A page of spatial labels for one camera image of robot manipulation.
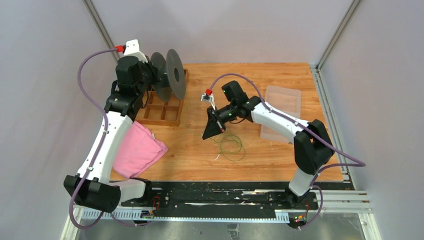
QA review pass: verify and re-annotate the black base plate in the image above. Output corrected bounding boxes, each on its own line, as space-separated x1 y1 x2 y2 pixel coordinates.
121 181 321 218

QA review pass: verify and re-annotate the thin green wire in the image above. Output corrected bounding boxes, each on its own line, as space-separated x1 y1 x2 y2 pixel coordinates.
210 132 247 163

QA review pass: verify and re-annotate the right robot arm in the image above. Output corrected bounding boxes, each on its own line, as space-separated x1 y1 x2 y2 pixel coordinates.
200 80 335 209

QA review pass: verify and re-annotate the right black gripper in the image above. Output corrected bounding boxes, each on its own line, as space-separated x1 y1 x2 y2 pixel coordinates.
202 102 237 141

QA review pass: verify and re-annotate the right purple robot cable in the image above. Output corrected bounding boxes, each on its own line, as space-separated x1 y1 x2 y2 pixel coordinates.
205 73 367 230

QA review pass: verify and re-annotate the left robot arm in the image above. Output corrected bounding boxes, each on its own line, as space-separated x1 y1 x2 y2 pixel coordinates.
63 55 158 213

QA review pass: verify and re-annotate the slotted aluminium cable duct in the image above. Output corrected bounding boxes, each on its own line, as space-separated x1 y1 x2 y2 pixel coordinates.
101 209 290 224

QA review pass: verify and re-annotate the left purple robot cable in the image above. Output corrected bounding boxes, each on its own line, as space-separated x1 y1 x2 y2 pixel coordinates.
68 44 157 231

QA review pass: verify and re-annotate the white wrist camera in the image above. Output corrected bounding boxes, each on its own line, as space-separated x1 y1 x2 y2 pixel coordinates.
200 88 216 110
123 39 149 63

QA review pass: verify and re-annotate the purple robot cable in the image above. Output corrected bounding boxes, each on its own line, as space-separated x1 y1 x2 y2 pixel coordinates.
68 44 157 231
205 73 367 230

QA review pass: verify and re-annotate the wooden compartment tray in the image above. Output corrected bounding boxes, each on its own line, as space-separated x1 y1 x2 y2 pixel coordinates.
135 85 184 127

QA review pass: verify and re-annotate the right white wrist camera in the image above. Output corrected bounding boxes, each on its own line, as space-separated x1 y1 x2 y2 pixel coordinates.
200 88 216 110

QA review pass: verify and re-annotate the black cable spool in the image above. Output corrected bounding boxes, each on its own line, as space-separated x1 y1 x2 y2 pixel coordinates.
150 49 187 102

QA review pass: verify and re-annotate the clear plastic box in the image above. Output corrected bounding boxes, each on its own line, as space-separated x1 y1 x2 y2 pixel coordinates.
259 85 302 145

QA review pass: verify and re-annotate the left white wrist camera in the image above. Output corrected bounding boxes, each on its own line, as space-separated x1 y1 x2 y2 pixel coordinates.
123 39 149 63

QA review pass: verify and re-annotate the pink cloth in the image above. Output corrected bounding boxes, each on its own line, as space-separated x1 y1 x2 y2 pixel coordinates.
112 121 168 179

